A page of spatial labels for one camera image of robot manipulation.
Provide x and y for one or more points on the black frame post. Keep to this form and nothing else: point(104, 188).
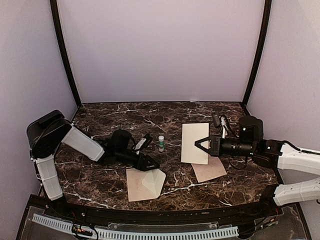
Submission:
point(258, 52)
point(63, 52)

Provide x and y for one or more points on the small circuit board with wires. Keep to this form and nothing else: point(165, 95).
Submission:
point(77, 230)

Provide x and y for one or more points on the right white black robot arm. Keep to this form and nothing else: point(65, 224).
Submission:
point(272, 154)

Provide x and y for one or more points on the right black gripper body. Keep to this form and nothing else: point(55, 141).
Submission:
point(216, 152)

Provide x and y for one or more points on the beige paper sheet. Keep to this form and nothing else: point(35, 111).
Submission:
point(205, 172)

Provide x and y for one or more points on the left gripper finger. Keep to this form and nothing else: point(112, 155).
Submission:
point(150, 160)
point(150, 165)

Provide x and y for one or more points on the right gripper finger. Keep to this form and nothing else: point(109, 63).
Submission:
point(207, 150)
point(200, 141)

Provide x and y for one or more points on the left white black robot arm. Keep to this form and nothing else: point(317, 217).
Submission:
point(47, 133)

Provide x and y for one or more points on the left black frame post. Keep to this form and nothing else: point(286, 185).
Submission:
point(63, 52)

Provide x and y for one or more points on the white slotted cable duct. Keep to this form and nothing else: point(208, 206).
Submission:
point(121, 231)

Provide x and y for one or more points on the right black frame post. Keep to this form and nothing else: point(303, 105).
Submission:
point(258, 52)

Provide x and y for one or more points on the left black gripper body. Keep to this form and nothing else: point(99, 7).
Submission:
point(138, 166)

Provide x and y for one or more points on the white green glue stick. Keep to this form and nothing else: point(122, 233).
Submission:
point(161, 143)

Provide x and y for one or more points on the beige paper envelope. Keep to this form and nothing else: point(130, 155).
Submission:
point(144, 185)

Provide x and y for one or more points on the black curved front rail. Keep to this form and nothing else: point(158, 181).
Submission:
point(241, 214)

